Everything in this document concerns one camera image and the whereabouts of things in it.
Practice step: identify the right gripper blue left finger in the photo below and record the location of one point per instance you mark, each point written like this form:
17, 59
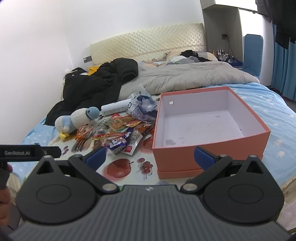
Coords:
86, 169

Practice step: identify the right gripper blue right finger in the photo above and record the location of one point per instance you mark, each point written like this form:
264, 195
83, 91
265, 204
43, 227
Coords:
214, 167

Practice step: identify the person's left hand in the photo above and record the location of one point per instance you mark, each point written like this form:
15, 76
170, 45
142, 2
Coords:
4, 206

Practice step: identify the orange snack bag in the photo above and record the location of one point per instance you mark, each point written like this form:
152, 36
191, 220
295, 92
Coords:
84, 132

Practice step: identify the purple white snack packet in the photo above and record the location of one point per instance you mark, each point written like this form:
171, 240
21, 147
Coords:
116, 143

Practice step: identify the open pink cardboard box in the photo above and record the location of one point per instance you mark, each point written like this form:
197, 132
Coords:
215, 118

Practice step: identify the blue white penguin plush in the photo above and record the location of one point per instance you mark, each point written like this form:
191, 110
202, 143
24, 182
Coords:
67, 124

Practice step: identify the fruit print tablecloth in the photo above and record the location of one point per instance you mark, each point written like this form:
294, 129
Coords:
138, 166

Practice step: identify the long red spicy snack packet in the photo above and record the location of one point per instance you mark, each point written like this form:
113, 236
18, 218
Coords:
121, 124

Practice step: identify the white cylindrical tube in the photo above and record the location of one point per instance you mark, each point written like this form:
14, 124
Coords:
116, 107

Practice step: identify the black jacket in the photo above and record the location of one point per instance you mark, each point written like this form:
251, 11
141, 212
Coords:
102, 87

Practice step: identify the light blue star bedsheet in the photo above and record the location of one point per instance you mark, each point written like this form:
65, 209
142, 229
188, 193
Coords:
278, 156

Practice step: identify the translucent blue printed plastic bag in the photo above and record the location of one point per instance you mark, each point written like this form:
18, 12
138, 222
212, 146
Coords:
142, 106

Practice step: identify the grey blanket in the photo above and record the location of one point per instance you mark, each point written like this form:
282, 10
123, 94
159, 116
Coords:
185, 76

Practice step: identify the blue curtain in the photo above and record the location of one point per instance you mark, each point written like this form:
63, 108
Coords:
283, 79

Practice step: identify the blue chair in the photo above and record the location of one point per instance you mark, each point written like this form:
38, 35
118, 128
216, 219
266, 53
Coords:
252, 54

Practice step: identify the cream quilted headboard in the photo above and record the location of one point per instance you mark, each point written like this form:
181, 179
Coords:
150, 44

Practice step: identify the dark hanging clothes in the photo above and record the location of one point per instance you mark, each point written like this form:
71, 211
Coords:
282, 14

